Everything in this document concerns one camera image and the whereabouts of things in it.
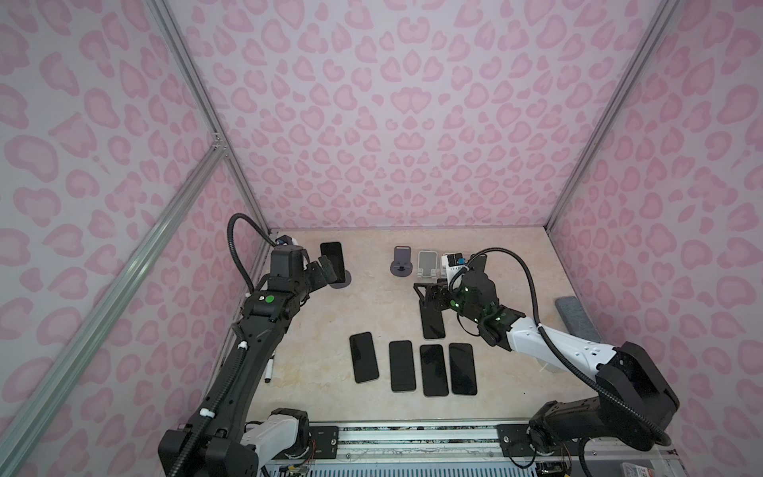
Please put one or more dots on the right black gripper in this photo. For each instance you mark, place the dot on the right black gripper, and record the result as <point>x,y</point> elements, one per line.
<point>441,293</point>

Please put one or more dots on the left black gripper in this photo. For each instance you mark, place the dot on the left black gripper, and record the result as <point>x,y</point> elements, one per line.
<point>322,271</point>

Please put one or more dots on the grey round stand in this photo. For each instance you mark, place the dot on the grey round stand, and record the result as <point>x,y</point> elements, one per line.
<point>344,282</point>
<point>401,266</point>

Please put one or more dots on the purple edged black phone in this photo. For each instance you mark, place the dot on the purple edged black phone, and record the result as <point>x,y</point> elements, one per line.
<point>462,370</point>

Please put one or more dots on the black stand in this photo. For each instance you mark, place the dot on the black stand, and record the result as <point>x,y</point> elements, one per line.
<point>478,262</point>

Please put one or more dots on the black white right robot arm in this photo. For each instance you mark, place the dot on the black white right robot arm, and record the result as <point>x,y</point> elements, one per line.
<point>633,401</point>

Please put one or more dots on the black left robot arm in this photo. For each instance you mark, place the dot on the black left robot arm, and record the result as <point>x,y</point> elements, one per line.
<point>250,358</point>

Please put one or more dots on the black white marker pen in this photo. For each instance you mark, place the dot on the black white marker pen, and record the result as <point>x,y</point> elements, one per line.
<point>268,373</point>

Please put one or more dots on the grey felt pad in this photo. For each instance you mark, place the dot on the grey felt pad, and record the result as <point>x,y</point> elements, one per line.
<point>576,319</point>

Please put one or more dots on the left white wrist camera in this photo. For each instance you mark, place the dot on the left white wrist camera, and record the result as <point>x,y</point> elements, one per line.
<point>286,241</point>

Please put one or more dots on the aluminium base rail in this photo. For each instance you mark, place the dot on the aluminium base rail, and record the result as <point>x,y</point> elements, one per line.
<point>424,448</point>

